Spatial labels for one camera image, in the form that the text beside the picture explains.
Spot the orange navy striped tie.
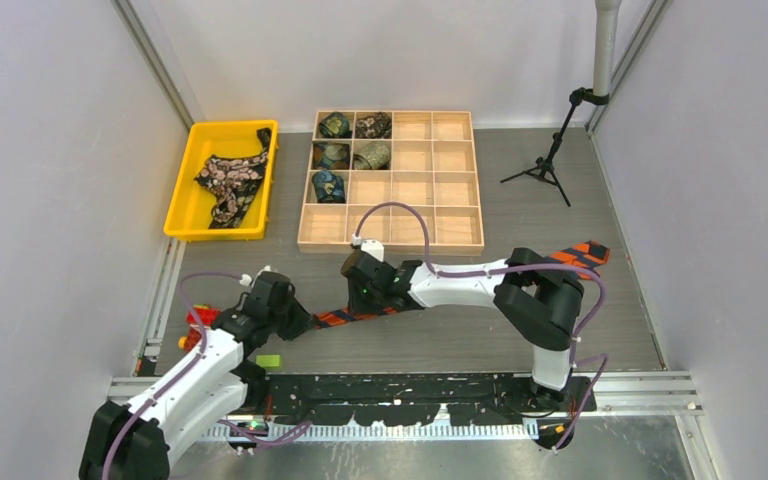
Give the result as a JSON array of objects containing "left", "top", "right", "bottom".
[{"left": 315, "top": 240, "right": 611, "bottom": 328}]

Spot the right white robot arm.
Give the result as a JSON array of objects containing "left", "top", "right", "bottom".
[{"left": 340, "top": 248, "right": 594, "bottom": 411}]

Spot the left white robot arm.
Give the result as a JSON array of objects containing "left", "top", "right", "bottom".
[{"left": 78, "top": 268, "right": 315, "bottom": 479}]

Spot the green block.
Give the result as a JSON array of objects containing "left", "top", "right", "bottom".
[{"left": 255, "top": 354, "right": 282, "bottom": 369}]

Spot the colourful toy car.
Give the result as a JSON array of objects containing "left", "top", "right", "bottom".
[{"left": 178, "top": 304, "right": 223, "bottom": 354}]

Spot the rolled blue teal tie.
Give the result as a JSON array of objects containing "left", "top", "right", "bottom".
[{"left": 311, "top": 170, "right": 346, "bottom": 204}]

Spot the yellow plastic bin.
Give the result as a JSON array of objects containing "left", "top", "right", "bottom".
[{"left": 163, "top": 119, "right": 279, "bottom": 242}]

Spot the rolled beige paisley tie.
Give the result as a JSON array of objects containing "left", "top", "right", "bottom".
[{"left": 352, "top": 141, "right": 392, "bottom": 170}]

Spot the black pink floral tie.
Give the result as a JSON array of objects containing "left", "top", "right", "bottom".
[{"left": 194, "top": 128, "right": 272, "bottom": 229}]

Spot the wooden grid organizer box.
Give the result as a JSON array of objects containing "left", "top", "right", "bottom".
[{"left": 297, "top": 109, "right": 485, "bottom": 256}]

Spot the rolled blue gold tie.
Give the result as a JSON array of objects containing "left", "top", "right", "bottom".
[{"left": 312, "top": 142, "right": 352, "bottom": 170}]

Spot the rolled dark floral tie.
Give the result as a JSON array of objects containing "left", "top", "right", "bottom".
[{"left": 354, "top": 111, "right": 392, "bottom": 139}]

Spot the rolled green paisley tie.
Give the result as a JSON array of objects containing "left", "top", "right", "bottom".
[{"left": 317, "top": 111, "right": 352, "bottom": 139}]

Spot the black mini tripod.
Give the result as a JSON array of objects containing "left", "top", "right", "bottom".
[{"left": 499, "top": 87, "right": 610, "bottom": 207}]

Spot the grey metal pole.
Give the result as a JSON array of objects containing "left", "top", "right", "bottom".
[{"left": 592, "top": 0, "right": 622, "bottom": 102}]

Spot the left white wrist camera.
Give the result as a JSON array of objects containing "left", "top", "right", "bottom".
[{"left": 238, "top": 265, "right": 275, "bottom": 287}]

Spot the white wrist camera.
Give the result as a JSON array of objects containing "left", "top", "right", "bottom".
[
  {"left": 238, "top": 265, "right": 275, "bottom": 287},
  {"left": 350, "top": 234, "right": 385, "bottom": 262}
]

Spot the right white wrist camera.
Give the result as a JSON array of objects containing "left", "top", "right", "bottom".
[{"left": 350, "top": 234, "right": 385, "bottom": 262}]

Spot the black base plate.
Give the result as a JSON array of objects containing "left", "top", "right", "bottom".
[{"left": 233, "top": 373, "right": 597, "bottom": 427}]

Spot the aluminium front rail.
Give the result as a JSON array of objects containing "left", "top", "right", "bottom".
[{"left": 102, "top": 374, "right": 703, "bottom": 444}]

